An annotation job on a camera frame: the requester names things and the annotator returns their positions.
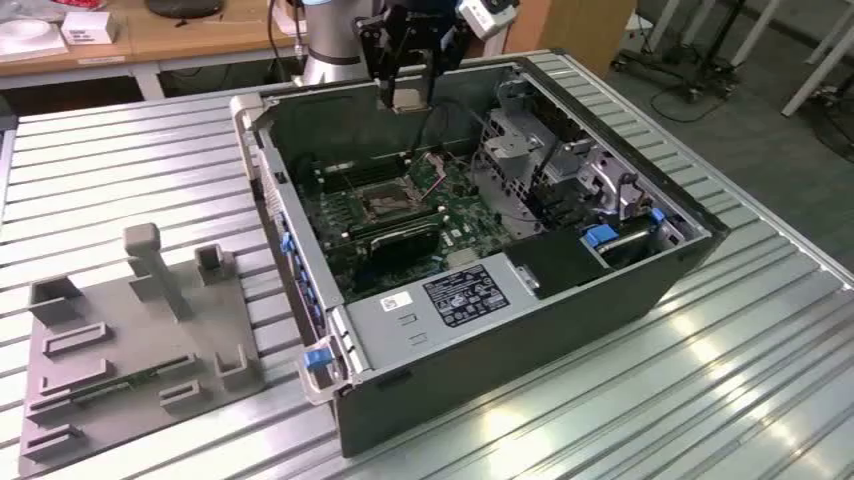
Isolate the black plastic shroud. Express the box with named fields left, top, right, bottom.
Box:
left=503, top=232, right=615, bottom=301

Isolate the white bowl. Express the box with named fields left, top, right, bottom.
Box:
left=0, top=17, right=68, bottom=55

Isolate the silver CPU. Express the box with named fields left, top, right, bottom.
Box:
left=390, top=89, right=429, bottom=115

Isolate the black wheeled stand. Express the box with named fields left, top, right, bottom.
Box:
left=609, top=0, right=745, bottom=104

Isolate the silver metal bracket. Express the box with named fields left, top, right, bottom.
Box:
left=572, top=144, right=652, bottom=221

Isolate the metal drive cage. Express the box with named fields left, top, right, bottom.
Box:
left=479, top=107, right=555, bottom=236

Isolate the dark grey PC case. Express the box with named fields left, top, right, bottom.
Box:
left=228, top=48, right=729, bottom=459

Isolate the blue case release latch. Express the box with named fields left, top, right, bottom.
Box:
left=300, top=347, right=332, bottom=374

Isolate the green RAM stick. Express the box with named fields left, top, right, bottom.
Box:
left=69, top=367, right=165, bottom=404

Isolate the white cardboard box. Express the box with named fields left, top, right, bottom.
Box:
left=58, top=12, right=120, bottom=46

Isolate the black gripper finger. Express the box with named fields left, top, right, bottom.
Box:
left=352, top=17, right=405, bottom=109
left=425, top=27, right=469, bottom=109

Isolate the wooden desk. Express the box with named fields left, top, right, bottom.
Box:
left=0, top=0, right=519, bottom=101

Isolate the white table leg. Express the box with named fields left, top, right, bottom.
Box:
left=779, top=42, right=854, bottom=119

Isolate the black graphics card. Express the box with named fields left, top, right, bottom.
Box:
left=345, top=219, right=442, bottom=271

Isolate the green motherboard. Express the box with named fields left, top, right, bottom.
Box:
left=296, top=149, right=528, bottom=296

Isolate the blue drive carrier handle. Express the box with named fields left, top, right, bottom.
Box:
left=577, top=224, right=619, bottom=251

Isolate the black round base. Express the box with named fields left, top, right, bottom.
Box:
left=144, top=0, right=225, bottom=17

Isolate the grey power supply unit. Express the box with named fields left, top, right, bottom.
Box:
left=329, top=249, right=541, bottom=381

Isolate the black hanging cable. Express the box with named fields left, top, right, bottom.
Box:
left=264, top=0, right=314, bottom=84

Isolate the grey parts rack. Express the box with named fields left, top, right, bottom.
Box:
left=17, top=222, right=268, bottom=476

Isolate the wooden cabinet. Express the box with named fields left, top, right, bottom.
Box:
left=505, top=0, right=635, bottom=79

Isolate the wire locking lever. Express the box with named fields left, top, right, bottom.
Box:
left=413, top=167, right=444, bottom=202

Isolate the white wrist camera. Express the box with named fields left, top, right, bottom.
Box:
left=455, top=0, right=521, bottom=39

